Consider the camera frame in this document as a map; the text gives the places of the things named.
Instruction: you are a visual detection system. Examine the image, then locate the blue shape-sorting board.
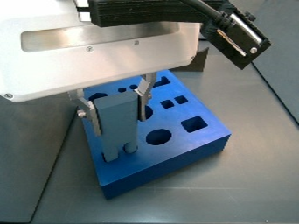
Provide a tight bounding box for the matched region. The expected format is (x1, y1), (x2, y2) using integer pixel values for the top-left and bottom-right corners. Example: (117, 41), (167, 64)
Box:
(83, 70), (231, 199)

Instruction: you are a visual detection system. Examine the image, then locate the black camera cable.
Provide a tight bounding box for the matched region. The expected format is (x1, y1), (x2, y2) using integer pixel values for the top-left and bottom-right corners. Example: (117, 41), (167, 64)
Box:
(179, 0), (229, 23)

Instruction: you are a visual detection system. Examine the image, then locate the dark grey curved holder block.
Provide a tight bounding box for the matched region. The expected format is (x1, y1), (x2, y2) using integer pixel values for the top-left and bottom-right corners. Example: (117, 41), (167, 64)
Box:
(173, 48), (210, 72)

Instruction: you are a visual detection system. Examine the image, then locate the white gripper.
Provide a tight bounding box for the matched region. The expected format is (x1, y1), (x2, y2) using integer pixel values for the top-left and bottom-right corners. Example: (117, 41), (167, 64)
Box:
(0, 0), (201, 136)

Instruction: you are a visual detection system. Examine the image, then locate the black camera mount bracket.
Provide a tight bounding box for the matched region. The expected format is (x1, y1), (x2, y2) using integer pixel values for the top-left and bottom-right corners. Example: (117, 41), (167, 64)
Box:
(89, 0), (237, 27)

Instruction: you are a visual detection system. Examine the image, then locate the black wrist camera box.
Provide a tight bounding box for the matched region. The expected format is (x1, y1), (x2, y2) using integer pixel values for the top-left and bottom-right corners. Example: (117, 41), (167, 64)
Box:
(201, 10), (273, 69)

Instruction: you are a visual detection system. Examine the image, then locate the light blue square-circle peg object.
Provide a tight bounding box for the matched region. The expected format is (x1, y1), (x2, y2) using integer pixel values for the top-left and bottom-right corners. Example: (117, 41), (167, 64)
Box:
(94, 91), (138, 162)

